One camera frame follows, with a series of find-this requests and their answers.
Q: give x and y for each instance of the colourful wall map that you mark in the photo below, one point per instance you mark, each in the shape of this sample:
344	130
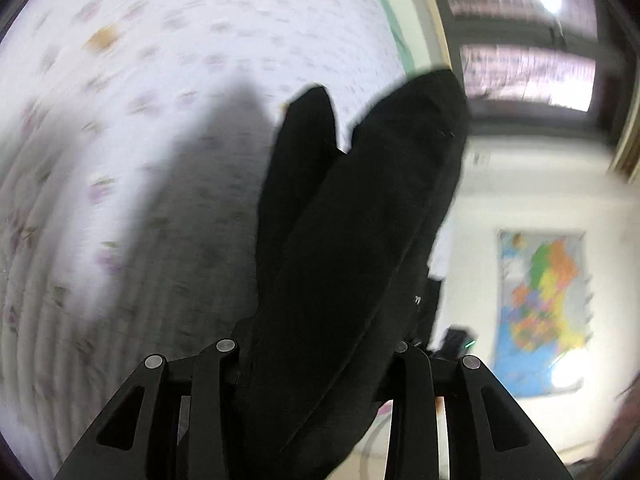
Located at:
544	317

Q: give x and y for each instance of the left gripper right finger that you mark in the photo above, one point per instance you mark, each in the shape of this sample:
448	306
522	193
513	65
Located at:
489	435

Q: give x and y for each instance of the dark window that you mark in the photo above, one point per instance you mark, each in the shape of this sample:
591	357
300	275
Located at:
550	67

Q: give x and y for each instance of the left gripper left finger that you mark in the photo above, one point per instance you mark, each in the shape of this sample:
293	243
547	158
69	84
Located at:
169	419

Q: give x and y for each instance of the black hooded jacket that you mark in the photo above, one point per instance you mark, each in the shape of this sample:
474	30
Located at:
343	239

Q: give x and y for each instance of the wooden bed frame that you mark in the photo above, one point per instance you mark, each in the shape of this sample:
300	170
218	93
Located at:
423	33

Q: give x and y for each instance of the green bed sheet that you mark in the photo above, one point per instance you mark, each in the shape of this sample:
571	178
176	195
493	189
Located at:
404	54

